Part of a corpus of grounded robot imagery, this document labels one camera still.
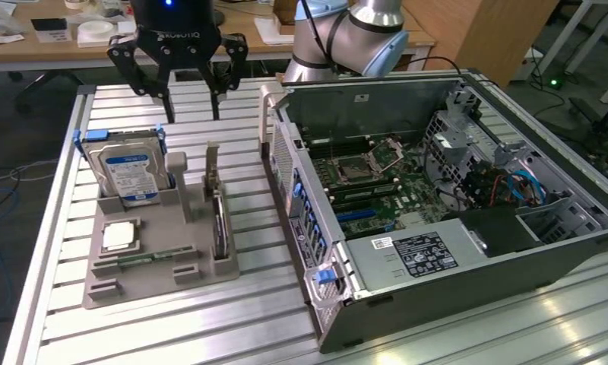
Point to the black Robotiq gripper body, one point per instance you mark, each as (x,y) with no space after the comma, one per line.
(178,34)

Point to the graphics card with fan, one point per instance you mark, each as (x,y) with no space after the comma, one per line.
(222,224)

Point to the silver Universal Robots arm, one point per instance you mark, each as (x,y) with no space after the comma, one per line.
(319,34)

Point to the white box with tape roll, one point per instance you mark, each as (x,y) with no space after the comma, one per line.
(97,32)

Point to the white paper stack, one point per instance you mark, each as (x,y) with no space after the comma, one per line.
(274,32)

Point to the black chair base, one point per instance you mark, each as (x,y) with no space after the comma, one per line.
(40,87)

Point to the wooden desk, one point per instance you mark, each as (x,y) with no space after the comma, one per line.
(40,53)

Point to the black and white box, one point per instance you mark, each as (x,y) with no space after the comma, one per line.
(51,30)

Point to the hard disk with blue caddy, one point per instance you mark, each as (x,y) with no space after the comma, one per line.
(127,171)

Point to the white paper label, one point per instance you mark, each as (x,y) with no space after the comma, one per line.
(5,39)

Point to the CPU socket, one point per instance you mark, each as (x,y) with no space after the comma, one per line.
(355,169)

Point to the metal socket cover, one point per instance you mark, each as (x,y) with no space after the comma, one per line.
(387,149)

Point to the installed RAM stick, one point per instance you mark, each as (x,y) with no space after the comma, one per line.
(364,194)

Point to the silver CPU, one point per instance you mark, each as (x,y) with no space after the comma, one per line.
(119,236)

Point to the metal disk bay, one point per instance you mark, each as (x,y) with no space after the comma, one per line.
(451,144)

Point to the green motherboard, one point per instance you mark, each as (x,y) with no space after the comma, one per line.
(411,194)

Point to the green RAM stick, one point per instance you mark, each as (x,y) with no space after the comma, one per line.
(144,259)

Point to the grey parts rack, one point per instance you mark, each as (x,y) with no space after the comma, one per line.
(152,281)

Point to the blue case latch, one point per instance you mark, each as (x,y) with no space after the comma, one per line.
(323,275)

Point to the grey power supply unit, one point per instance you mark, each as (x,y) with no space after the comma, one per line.
(411,262)

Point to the open black PC case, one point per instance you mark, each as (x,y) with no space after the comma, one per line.
(436,304)

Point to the white table frame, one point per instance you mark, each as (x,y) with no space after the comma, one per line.
(583,34)

